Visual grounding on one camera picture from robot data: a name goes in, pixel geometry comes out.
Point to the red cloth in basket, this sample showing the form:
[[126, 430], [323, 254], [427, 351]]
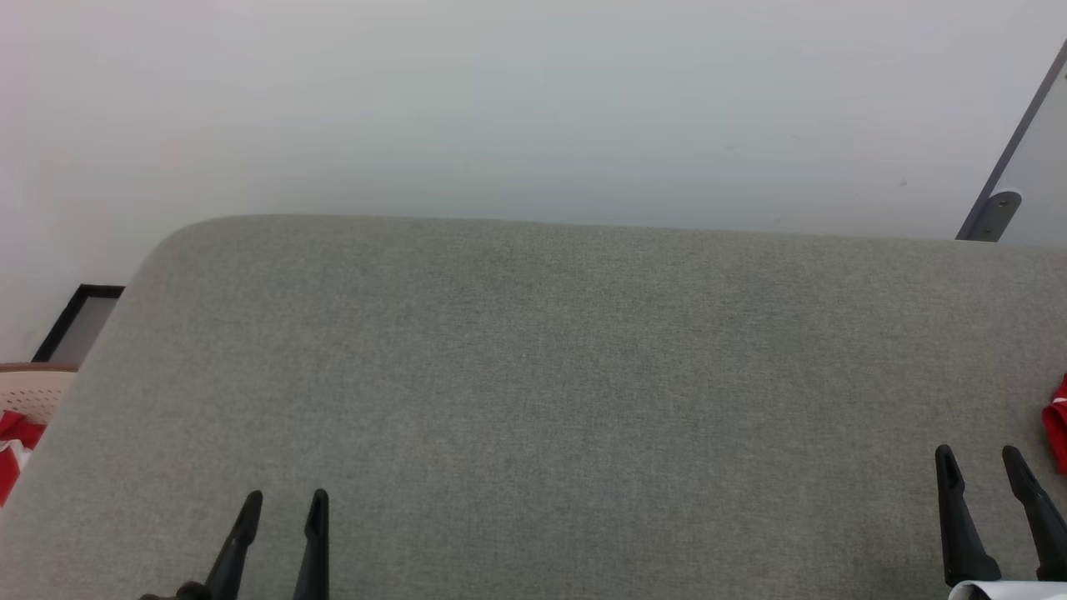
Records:
[[12, 450]]

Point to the grey panel with dark edge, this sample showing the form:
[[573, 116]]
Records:
[[1042, 183]]

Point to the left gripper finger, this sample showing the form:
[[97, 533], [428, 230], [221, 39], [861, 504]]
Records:
[[237, 550], [314, 550]]

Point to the beige perforated laundry basket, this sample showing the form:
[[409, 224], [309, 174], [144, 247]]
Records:
[[33, 392]]

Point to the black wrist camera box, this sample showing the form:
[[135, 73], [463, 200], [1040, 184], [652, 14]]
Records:
[[187, 593]]

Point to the black framed grey panel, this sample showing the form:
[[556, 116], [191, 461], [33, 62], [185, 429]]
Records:
[[83, 329]]

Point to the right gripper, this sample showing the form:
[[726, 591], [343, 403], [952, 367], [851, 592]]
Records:
[[1017, 592]]

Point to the grey fabric sofa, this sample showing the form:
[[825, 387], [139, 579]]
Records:
[[533, 375]]

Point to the red and white garment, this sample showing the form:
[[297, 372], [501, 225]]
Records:
[[1059, 425]]

